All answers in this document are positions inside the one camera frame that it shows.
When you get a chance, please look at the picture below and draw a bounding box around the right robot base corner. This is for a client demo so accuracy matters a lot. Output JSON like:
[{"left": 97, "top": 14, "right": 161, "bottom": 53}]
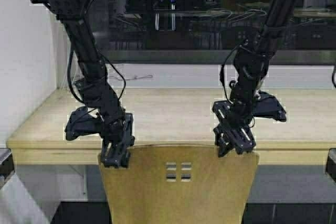
[{"left": 325, "top": 148, "right": 336, "bottom": 182}]

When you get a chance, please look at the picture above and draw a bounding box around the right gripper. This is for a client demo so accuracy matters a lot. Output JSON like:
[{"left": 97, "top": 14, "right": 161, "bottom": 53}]
[{"left": 212, "top": 100, "right": 256, "bottom": 157}]

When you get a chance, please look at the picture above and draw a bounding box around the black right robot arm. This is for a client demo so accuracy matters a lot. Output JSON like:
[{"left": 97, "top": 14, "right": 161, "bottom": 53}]
[{"left": 212, "top": 0, "right": 297, "bottom": 157}]

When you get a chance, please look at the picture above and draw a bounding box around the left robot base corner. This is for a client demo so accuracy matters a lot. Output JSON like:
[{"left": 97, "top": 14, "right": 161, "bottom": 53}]
[{"left": 0, "top": 148, "right": 15, "bottom": 188}]

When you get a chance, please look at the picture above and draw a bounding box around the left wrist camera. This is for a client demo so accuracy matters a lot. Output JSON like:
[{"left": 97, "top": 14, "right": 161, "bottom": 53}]
[{"left": 65, "top": 106, "right": 102, "bottom": 141}]

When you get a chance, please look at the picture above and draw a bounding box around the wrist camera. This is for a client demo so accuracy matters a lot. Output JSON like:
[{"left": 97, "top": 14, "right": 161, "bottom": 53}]
[
  {"left": 253, "top": 91, "right": 287, "bottom": 122},
  {"left": 65, "top": 106, "right": 102, "bottom": 141}
]

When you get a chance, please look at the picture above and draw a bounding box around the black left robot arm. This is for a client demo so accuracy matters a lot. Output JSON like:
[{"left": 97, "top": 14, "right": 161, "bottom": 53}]
[{"left": 30, "top": 0, "right": 135, "bottom": 168}]

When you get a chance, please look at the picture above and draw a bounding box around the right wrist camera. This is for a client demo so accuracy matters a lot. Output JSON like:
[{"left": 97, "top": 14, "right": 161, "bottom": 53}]
[{"left": 253, "top": 91, "right": 287, "bottom": 122}]

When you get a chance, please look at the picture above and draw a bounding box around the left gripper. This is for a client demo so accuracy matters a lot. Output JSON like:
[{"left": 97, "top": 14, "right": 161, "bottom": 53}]
[{"left": 100, "top": 113, "right": 135, "bottom": 168}]

